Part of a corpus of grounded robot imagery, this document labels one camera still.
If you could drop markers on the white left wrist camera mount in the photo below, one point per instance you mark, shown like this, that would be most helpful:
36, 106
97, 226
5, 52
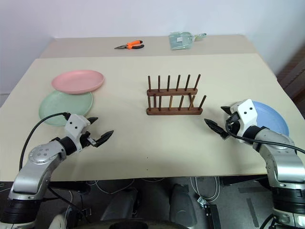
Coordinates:
75, 124

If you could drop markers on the wooden dish rack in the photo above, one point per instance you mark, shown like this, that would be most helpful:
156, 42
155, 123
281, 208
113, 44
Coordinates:
174, 111

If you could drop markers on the blue plate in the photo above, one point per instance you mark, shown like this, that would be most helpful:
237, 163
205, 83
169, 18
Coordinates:
270, 117

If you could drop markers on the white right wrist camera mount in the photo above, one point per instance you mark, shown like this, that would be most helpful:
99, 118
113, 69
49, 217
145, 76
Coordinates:
247, 114

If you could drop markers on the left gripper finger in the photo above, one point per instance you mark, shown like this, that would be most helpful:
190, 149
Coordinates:
104, 138
92, 120

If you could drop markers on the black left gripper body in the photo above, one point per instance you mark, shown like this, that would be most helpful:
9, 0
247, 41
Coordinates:
86, 139

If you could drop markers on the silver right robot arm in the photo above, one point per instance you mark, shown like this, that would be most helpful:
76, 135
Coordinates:
283, 164

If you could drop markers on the pink plate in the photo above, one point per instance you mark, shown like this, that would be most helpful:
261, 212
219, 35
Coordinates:
77, 81

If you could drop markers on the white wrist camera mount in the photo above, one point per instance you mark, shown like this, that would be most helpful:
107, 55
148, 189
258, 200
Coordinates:
75, 124
247, 114

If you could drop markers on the pale green plastic packet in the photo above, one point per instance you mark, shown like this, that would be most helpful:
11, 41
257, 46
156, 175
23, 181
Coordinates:
179, 40

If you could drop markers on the green plate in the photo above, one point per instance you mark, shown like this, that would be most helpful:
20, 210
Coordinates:
64, 107

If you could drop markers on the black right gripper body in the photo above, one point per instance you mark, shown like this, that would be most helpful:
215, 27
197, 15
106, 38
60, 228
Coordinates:
234, 125

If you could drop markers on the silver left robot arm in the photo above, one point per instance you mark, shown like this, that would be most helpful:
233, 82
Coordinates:
38, 155

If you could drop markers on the black box under table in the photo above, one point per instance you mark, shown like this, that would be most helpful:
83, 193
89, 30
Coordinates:
213, 215

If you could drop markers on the dark grey rounded shape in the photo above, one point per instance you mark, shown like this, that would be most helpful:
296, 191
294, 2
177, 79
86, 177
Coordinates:
182, 205
119, 206

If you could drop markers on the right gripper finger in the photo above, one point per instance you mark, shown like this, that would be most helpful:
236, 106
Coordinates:
226, 109
215, 127

